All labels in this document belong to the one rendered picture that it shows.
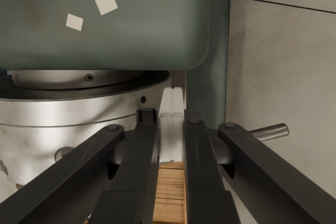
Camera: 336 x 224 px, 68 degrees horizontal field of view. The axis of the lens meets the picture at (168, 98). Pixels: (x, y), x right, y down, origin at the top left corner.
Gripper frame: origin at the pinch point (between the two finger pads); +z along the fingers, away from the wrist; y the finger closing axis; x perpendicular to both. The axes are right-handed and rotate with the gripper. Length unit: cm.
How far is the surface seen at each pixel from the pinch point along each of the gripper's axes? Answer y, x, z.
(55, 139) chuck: -15.0, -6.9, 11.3
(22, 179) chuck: -20.8, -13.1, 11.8
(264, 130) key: 8.2, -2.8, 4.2
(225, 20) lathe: 18, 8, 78
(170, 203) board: -2, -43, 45
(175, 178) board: -1, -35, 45
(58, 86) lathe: -16.0, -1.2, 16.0
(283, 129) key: 9.6, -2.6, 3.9
